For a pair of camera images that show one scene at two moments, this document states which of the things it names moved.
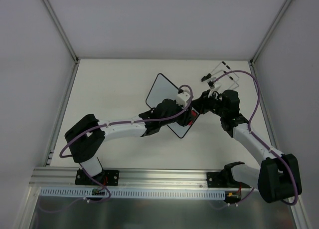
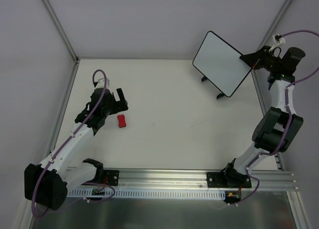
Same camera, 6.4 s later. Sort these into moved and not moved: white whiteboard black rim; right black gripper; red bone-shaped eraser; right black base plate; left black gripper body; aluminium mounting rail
Moved: red bone-shaped eraser; white whiteboard black rim; right black gripper; left black gripper body
Not moved: right black base plate; aluminium mounting rail
